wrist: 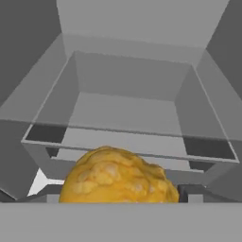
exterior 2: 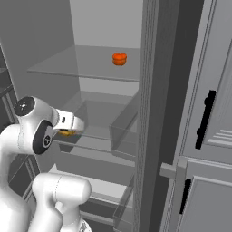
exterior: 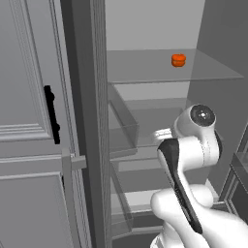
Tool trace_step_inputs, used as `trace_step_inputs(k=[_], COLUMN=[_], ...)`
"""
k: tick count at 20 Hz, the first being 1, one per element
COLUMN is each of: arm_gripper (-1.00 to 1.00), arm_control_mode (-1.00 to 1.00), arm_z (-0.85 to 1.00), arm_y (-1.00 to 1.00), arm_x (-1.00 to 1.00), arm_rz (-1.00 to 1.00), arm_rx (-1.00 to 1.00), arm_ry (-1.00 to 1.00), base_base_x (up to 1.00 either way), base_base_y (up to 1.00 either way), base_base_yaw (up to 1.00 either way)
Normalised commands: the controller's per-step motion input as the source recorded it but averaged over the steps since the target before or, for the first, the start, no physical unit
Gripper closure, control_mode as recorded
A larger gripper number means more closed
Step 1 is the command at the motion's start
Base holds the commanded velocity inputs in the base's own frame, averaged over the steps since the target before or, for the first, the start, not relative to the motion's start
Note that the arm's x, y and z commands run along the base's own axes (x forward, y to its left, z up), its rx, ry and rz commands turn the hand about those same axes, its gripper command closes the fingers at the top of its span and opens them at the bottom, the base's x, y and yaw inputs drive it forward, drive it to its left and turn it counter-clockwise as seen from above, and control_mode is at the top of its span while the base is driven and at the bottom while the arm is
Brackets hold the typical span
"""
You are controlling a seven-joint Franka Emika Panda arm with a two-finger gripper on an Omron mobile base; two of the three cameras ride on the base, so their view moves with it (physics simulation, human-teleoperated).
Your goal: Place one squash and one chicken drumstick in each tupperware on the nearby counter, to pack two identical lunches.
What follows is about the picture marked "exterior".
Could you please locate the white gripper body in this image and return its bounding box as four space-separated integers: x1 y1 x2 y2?
150 127 174 143

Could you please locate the orange squash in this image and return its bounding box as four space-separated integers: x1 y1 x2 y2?
170 53 187 69

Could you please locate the narrow glass fridge shelf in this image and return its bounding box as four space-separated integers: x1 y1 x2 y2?
123 97 196 148

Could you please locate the clear tall door bin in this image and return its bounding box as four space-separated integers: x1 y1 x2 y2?
108 82 140 160

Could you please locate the wide glass fridge shelf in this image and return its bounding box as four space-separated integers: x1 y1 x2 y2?
106 47 245 85

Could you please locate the grey left fridge door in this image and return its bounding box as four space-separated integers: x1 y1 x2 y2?
59 0 140 248

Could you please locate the grey fridge door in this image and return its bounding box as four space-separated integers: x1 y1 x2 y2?
59 0 140 248
218 121 248 226

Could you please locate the clear low door bin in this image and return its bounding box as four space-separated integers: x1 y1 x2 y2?
109 160 136 240

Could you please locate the grey right fridge door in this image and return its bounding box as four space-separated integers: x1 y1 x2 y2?
218 121 248 226

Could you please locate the grey fridge interior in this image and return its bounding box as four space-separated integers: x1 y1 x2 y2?
105 0 248 240

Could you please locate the grey cupboard door with latch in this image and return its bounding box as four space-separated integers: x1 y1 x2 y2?
0 147 88 248

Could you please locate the grey panelled cupboard door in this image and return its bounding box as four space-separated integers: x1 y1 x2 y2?
0 0 79 160

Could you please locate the black cupboard door handle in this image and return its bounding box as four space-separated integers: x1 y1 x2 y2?
43 84 62 145

